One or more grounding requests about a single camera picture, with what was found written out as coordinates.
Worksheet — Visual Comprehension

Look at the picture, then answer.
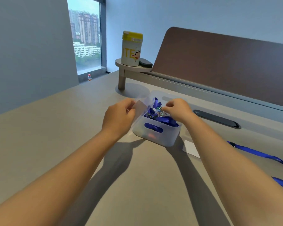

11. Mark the person's right hand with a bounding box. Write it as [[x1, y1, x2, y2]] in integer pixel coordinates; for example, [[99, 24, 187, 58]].
[[162, 98, 198, 125]]

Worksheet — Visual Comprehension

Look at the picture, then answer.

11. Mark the person's left hand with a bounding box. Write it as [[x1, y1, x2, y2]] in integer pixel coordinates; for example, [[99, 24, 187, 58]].
[[101, 98, 136, 139]]

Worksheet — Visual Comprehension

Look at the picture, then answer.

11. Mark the blue lanyard with black clip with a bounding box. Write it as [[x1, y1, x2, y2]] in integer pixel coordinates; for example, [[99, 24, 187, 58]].
[[227, 140, 283, 170]]

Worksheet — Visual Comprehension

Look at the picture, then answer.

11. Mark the person's left forearm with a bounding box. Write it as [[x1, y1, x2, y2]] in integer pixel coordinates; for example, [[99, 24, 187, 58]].
[[0, 129, 119, 226]]

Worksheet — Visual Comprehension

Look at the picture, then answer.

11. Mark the person's right forearm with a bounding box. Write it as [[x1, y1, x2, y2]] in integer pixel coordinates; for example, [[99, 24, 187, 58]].
[[185, 117, 283, 226]]

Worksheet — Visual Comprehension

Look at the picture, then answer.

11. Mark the pile of colourful binder clips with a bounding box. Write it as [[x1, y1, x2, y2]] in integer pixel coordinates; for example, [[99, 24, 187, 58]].
[[155, 107, 169, 118]]

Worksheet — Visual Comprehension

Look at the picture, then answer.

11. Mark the grey metal desk shelf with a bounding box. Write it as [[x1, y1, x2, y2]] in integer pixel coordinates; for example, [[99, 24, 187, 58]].
[[115, 58, 283, 126]]

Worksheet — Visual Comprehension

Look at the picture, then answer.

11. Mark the translucent plastic storage bin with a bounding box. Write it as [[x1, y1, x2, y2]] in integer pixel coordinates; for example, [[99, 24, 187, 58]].
[[132, 90, 187, 148]]

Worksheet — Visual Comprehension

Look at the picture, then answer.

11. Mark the small black case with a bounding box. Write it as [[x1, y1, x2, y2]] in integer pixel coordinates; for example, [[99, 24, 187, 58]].
[[139, 58, 153, 68]]

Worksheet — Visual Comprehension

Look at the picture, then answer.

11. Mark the brown desk divider panel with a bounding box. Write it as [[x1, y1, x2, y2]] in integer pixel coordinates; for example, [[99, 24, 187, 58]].
[[152, 27, 283, 108]]

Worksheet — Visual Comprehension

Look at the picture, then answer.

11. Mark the white canister with yellow lid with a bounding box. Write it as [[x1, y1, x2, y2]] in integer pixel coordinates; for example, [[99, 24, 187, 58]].
[[121, 30, 143, 67]]

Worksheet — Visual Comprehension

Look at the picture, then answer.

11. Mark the black oval cable grommet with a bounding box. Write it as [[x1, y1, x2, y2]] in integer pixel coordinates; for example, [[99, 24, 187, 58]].
[[193, 109, 241, 129]]

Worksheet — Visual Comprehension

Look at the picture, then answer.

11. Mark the window with grey frame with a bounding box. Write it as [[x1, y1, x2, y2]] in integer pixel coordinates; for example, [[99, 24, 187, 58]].
[[66, 0, 107, 76]]

